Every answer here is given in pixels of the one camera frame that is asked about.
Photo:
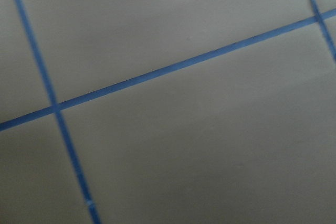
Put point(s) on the short blue tape line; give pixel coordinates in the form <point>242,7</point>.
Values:
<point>323,28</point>

